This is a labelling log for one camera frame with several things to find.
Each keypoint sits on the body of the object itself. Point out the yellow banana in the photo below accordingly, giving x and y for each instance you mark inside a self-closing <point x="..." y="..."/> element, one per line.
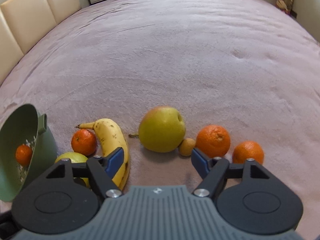
<point x="111" y="137"/>

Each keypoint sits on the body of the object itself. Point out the pink bed blanket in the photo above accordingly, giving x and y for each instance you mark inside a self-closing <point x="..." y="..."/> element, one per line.
<point x="240" y="64"/>

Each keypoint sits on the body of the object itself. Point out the green pear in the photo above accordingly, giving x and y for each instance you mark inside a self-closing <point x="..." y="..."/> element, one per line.
<point x="161" y="130"/>
<point x="75" y="158"/>

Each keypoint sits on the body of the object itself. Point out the small brown kiwi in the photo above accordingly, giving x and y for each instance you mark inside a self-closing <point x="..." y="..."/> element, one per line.
<point x="186" y="146"/>

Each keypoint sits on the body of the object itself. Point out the cream padded headboard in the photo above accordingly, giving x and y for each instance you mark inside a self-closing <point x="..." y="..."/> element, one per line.
<point x="25" y="22"/>

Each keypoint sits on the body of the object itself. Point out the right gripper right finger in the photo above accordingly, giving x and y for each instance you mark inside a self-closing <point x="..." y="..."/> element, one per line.
<point x="212" y="171"/>

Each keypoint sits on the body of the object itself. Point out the orange tangerine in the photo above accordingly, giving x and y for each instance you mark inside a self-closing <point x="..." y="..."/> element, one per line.
<point x="248" y="149"/>
<point x="23" y="155"/>
<point x="84" y="142"/>
<point x="213" y="140"/>

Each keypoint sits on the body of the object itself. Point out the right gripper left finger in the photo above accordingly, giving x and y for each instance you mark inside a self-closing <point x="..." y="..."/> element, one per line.
<point x="102" y="170"/>

